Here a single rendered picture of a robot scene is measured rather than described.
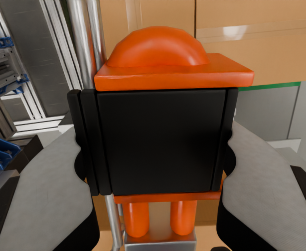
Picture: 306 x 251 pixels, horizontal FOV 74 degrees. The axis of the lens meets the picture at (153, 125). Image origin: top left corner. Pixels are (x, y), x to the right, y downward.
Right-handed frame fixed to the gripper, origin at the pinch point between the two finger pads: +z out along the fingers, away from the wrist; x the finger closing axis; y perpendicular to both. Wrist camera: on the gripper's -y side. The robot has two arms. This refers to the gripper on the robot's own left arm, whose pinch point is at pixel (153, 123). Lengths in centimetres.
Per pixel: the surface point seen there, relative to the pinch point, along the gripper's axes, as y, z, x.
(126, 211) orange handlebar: 7.5, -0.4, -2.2
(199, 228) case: 30.8, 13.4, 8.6
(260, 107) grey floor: 55, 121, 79
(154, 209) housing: 10.6, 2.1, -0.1
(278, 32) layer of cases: 1, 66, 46
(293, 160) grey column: 91, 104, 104
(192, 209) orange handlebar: 7.5, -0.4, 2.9
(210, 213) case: 30.0, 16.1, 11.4
